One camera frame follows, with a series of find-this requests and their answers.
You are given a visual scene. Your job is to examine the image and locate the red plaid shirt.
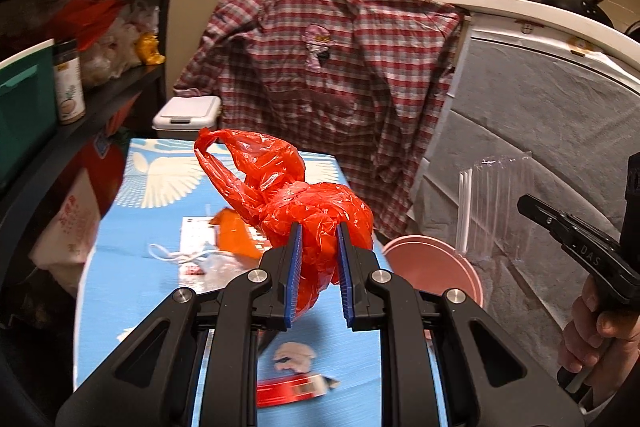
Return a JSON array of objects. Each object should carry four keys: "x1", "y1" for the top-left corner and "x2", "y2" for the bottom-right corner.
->
[{"x1": 174, "y1": 0, "x2": 464, "y2": 239}]

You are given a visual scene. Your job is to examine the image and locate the black shelf unit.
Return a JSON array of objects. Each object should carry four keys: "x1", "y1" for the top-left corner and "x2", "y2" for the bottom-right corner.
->
[{"x1": 0, "y1": 0, "x2": 177, "y2": 343}]

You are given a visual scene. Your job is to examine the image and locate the grey cloth cover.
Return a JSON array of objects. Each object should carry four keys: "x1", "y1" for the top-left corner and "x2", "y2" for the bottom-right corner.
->
[{"x1": 409, "y1": 39, "x2": 639, "y2": 372}]

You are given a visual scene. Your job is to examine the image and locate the orange plastic wrapper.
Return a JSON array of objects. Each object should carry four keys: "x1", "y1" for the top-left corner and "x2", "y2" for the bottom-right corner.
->
[{"x1": 209, "y1": 208, "x2": 271, "y2": 259}]

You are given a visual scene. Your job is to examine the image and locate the clear straw sleeve pack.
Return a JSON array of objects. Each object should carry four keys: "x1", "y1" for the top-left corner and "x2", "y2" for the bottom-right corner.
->
[{"x1": 456, "y1": 153, "x2": 534, "y2": 262}]

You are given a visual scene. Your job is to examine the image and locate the person's right hand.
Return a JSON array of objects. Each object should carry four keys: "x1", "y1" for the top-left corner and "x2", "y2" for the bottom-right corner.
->
[{"x1": 558, "y1": 275, "x2": 639, "y2": 407}]

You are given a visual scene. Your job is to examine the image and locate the white red-print rice bag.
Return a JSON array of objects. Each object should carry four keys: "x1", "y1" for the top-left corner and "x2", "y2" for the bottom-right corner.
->
[{"x1": 29, "y1": 168, "x2": 101, "y2": 297}]

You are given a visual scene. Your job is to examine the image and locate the pink plastic bucket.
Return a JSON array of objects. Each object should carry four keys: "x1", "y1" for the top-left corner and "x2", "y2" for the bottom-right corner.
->
[{"x1": 382, "y1": 235, "x2": 484, "y2": 307}]

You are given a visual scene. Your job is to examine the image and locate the white face mask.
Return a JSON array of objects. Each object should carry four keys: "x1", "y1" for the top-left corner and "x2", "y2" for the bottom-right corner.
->
[{"x1": 148, "y1": 243, "x2": 218, "y2": 265}]

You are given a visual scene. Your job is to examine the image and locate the white label spice jar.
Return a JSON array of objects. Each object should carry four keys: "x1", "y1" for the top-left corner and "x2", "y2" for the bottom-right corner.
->
[{"x1": 53, "y1": 39, "x2": 86, "y2": 124}]

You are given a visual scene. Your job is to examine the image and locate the red plastic bag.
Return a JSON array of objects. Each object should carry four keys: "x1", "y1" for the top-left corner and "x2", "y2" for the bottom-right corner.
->
[{"x1": 194, "y1": 128, "x2": 373, "y2": 315}]

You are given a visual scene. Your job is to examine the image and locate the clear crumpled plastic bag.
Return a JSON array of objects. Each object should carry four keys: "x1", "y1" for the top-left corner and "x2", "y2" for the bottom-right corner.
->
[{"x1": 201, "y1": 253, "x2": 259, "y2": 291}]

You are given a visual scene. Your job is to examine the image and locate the white red milk carton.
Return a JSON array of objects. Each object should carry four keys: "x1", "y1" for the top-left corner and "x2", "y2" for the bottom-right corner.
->
[{"x1": 177, "y1": 217, "x2": 219, "y2": 277}]

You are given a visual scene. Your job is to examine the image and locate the yellow plastic bag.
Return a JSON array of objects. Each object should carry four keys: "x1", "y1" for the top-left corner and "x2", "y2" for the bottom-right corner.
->
[{"x1": 134, "y1": 32, "x2": 166, "y2": 66}]

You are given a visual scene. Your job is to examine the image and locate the white lidded trash bin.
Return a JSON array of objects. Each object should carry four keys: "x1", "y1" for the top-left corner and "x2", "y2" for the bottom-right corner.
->
[{"x1": 152, "y1": 95, "x2": 221, "y2": 133}]

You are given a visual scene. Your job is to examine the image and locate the green storage box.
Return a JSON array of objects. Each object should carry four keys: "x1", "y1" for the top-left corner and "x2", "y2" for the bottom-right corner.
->
[{"x1": 0, "y1": 39, "x2": 56, "y2": 184}]

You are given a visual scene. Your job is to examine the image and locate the red medicine box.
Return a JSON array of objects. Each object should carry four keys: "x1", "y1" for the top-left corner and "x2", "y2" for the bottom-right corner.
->
[{"x1": 256, "y1": 373, "x2": 340, "y2": 409}]

